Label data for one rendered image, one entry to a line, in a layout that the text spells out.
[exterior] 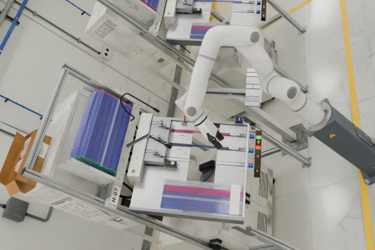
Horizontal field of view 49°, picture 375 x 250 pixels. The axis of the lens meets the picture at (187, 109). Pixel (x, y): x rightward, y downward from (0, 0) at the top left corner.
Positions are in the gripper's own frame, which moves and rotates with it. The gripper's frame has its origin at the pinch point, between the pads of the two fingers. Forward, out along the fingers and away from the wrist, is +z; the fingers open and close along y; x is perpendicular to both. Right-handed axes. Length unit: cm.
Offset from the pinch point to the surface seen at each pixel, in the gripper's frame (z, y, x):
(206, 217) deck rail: 41, -16, -46
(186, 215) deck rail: 32, -15, -54
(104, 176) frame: -19, -10, -75
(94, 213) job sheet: -1, -20, -109
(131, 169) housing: -7, -30, -71
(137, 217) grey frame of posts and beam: 16, -16, -83
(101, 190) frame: -12, -16, -88
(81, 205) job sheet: -12, -12, -104
